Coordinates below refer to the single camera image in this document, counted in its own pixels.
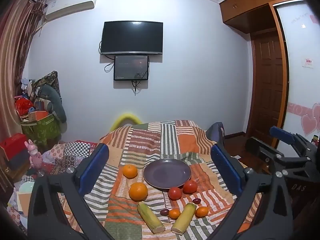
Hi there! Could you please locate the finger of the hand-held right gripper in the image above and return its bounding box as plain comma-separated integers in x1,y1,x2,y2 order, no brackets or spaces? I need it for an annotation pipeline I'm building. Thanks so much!
269,126,318,161
246,137,311,173

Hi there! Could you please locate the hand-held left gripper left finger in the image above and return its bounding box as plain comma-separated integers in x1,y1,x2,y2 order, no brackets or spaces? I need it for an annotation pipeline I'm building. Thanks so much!
27,143,117,240

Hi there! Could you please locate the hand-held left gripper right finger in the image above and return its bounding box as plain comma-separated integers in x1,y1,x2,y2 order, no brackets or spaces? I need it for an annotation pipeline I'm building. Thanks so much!
205,144,293,240

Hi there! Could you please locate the large orange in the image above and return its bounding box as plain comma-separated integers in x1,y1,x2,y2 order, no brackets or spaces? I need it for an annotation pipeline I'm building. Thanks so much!
122,164,138,179
128,182,149,202

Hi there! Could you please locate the red tomato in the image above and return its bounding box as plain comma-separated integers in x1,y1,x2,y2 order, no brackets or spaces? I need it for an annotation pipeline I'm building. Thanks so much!
168,187,182,201
182,180,198,194

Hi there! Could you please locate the purple plate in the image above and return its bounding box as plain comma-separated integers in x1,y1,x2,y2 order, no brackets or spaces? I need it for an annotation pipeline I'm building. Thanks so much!
143,159,192,190

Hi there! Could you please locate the yellow-green sugarcane piece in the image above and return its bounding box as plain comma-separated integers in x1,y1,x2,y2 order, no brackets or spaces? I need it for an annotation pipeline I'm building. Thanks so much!
137,202,166,233
171,202,197,235

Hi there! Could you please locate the checkered floral quilt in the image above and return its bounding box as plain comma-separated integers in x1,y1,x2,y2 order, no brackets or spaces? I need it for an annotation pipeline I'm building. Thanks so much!
41,141,98,176

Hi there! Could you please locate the brown wooden door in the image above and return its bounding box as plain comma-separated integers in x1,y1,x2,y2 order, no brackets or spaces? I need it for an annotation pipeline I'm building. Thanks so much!
251,34,285,137

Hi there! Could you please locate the white sliding wardrobe door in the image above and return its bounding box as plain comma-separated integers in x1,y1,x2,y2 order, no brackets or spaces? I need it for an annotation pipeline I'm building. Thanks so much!
276,1,320,147

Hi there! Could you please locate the yellow curved foam tube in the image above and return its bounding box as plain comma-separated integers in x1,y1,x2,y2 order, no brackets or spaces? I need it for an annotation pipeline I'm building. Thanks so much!
110,113,142,132

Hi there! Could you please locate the pink rabbit toy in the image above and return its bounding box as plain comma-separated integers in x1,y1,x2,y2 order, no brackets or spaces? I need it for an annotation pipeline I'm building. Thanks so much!
24,139,43,168

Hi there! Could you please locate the green patterned storage box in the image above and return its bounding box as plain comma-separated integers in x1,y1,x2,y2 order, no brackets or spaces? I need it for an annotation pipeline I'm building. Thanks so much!
21,114,62,147

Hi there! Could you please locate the striped patchwork blanket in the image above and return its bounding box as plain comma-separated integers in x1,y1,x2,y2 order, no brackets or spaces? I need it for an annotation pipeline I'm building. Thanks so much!
60,120,263,240

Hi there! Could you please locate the pale turquoise plate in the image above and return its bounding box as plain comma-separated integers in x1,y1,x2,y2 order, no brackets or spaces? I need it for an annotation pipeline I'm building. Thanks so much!
19,181,35,198

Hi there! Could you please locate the orange cardboard box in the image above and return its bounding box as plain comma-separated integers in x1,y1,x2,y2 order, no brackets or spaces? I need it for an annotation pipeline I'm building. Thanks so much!
28,110,49,122

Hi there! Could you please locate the grey plush toy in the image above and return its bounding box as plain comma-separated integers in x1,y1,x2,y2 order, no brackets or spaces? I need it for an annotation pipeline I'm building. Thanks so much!
35,84,67,123

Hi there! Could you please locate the red box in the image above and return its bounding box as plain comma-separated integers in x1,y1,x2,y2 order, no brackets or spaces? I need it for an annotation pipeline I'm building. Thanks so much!
0,133,29,161

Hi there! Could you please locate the red plastic bag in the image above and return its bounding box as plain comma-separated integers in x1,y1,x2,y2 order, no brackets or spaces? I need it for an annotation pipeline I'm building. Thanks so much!
14,96,34,117

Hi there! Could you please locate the dark green patterned cushion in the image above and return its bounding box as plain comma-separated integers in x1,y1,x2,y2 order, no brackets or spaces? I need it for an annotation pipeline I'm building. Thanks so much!
33,71,62,98

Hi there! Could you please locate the wooden overhead cabinet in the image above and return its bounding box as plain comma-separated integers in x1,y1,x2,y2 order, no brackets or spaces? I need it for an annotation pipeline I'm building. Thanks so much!
217,0,304,34

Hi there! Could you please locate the striped brown curtain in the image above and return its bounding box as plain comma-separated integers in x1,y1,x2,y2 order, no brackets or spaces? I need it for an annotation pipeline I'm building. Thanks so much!
0,0,47,180

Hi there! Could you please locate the white air conditioner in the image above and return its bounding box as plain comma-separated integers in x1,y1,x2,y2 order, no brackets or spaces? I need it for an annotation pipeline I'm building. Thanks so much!
45,0,98,22

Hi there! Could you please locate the black looped wall cable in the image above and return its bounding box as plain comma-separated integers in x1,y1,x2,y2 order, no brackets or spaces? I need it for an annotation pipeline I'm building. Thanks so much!
104,54,115,73

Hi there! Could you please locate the small black wall monitor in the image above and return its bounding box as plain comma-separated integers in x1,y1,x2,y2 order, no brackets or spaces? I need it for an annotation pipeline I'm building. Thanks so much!
114,55,150,81

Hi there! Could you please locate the wall-mounted black television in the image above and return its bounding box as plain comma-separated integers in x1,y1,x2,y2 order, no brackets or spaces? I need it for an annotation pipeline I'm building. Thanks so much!
101,21,163,55

